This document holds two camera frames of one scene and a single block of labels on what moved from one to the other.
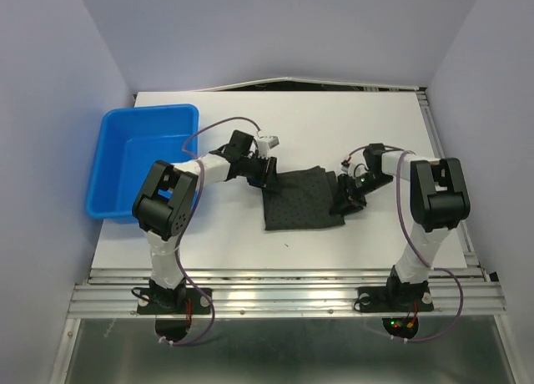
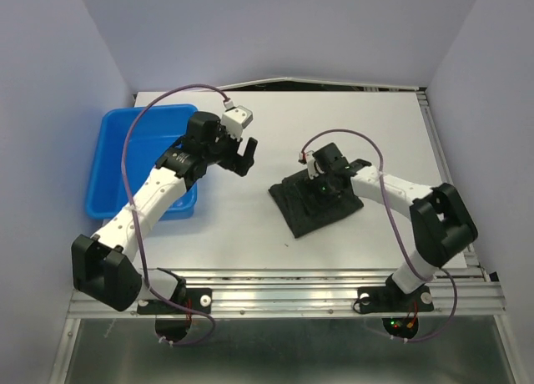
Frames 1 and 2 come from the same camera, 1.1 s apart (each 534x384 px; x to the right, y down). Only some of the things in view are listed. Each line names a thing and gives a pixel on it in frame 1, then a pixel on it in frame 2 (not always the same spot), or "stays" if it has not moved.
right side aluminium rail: (475, 266) stays
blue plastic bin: (129, 140) stays
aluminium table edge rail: (286, 292) stays
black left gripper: (270, 182) -> (243, 162)
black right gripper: (346, 202) -> (323, 199)
